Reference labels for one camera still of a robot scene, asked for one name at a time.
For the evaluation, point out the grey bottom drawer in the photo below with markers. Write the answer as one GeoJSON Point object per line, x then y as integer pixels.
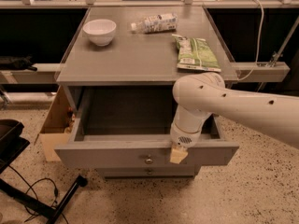
{"type": "Point", "coordinates": [171, 171]}

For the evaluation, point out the black cloth on shelf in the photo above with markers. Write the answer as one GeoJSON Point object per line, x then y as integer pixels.
{"type": "Point", "coordinates": [16, 63]}

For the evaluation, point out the green snack bag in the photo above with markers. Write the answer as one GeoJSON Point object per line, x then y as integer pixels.
{"type": "Point", "coordinates": [195, 54]}

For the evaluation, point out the grey drawer cabinet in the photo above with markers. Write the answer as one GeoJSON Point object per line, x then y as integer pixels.
{"type": "Point", "coordinates": [129, 60]}

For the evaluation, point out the grey top drawer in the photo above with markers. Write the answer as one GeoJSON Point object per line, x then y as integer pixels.
{"type": "Point", "coordinates": [129, 127]}

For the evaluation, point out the white ceramic bowl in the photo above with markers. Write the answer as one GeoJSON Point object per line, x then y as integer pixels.
{"type": "Point", "coordinates": [100, 32]}

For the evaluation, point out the clear plastic bottle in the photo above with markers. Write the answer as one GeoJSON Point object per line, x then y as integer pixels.
{"type": "Point", "coordinates": [156, 24]}

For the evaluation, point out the cardboard box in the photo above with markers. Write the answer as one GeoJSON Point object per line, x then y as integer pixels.
{"type": "Point", "coordinates": [56, 130]}

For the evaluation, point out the grey drawer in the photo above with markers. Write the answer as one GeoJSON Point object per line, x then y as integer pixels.
{"type": "Point", "coordinates": [171, 171]}
{"type": "Point", "coordinates": [129, 127]}

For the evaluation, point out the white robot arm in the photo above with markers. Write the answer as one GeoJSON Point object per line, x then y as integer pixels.
{"type": "Point", "coordinates": [202, 95]}

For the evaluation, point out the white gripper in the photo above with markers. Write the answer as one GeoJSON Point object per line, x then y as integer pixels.
{"type": "Point", "coordinates": [183, 137]}

